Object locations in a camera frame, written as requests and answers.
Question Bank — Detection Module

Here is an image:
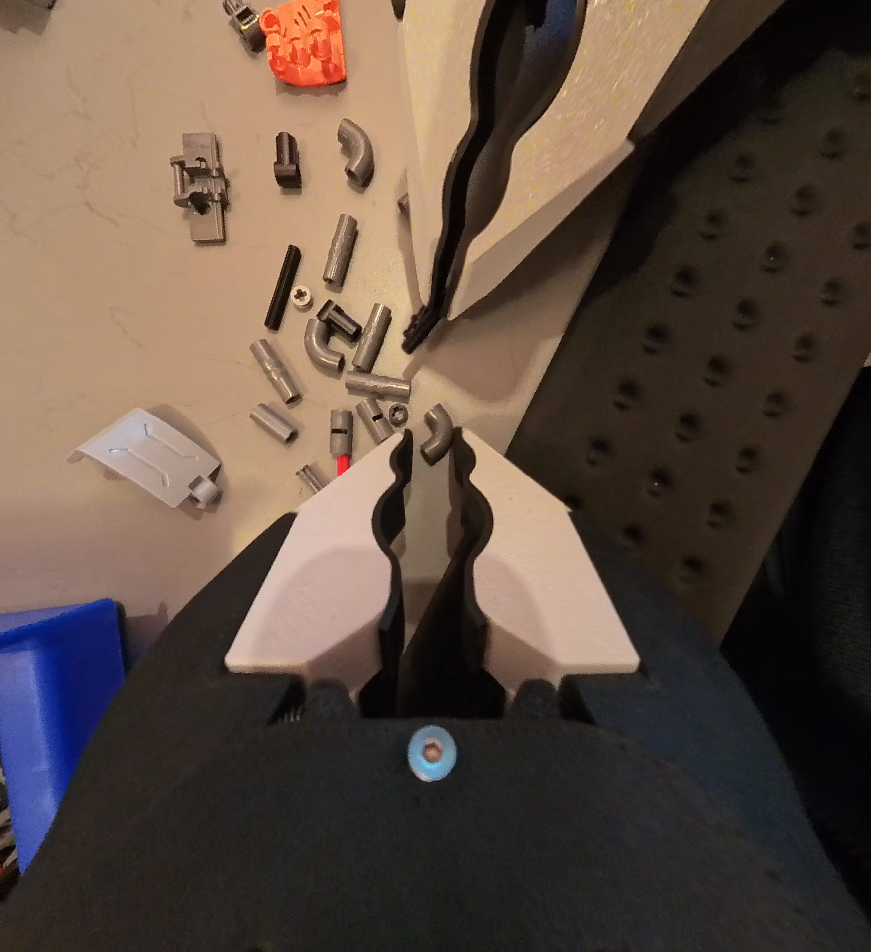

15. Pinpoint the cluster of small grey connectors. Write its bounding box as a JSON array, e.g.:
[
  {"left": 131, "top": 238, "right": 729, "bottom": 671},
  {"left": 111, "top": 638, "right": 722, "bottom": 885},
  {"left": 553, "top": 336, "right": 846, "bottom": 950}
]
[{"left": 247, "top": 131, "right": 414, "bottom": 499}]

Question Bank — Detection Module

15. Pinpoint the orange panel piece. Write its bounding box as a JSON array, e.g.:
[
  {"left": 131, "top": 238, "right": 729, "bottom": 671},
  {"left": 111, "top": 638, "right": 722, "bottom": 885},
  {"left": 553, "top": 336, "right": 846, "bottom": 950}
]
[{"left": 257, "top": 0, "right": 350, "bottom": 93}]

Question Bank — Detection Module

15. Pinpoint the blue plastic bin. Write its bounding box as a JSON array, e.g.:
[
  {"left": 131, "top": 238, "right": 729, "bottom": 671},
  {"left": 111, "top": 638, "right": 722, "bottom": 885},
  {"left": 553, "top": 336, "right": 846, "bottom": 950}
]
[{"left": 0, "top": 598, "right": 127, "bottom": 952}]

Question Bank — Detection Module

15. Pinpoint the black perforated pad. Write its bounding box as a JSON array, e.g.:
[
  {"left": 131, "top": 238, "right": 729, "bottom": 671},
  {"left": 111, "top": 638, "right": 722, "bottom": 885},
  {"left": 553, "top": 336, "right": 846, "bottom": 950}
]
[{"left": 507, "top": 30, "right": 871, "bottom": 641}]

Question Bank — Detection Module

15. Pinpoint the small dark grey piece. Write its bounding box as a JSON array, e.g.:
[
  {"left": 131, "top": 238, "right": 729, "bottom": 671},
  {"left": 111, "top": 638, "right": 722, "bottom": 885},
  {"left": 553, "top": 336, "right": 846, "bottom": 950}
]
[{"left": 225, "top": 0, "right": 268, "bottom": 53}]

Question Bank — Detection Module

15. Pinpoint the dark grey connector plate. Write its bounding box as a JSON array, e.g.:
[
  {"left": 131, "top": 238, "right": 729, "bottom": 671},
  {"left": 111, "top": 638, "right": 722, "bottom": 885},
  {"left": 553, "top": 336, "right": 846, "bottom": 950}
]
[{"left": 170, "top": 133, "right": 231, "bottom": 243}]

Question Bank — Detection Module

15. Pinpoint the dark grey elbow connector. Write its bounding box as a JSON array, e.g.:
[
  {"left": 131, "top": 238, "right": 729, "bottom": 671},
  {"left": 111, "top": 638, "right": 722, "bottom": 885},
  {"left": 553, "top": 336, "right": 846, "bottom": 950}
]
[{"left": 418, "top": 405, "right": 457, "bottom": 465}]

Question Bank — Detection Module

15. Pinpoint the light grey ribbed panel piece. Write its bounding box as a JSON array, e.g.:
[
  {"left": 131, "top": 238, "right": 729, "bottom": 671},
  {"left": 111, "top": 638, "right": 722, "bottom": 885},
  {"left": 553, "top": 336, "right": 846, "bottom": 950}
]
[{"left": 68, "top": 407, "right": 225, "bottom": 514}]

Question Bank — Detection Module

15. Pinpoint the grey elbow connector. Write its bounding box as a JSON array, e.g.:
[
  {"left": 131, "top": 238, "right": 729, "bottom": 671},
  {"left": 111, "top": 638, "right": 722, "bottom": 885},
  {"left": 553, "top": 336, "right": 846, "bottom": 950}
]
[{"left": 336, "top": 119, "right": 377, "bottom": 187}]

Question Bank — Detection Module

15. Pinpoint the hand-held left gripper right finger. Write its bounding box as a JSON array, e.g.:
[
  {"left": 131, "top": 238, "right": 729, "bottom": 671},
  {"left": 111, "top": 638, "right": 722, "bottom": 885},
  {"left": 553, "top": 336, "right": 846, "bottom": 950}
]
[{"left": 448, "top": 430, "right": 641, "bottom": 703}]

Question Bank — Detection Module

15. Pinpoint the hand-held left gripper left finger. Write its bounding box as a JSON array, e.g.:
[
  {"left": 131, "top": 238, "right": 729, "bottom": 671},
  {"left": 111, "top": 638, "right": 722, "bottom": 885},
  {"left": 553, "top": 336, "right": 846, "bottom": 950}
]
[{"left": 228, "top": 436, "right": 412, "bottom": 703}]

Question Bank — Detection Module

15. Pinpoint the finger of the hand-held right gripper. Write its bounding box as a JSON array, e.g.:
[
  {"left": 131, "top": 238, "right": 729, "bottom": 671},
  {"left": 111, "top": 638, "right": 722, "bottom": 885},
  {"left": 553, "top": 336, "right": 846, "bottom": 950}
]
[
  {"left": 396, "top": 0, "right": 543, "bottom": 354},
  {"left": 443, "top": 0, "right": 793, "bottom": 321}
]

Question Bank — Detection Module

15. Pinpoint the light grey curved panel piece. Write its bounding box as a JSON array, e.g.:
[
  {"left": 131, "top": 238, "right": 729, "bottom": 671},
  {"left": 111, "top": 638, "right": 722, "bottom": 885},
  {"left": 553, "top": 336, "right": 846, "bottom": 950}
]
[{"left": 0, "top": 0, "right": 61, "bottom": 31}]

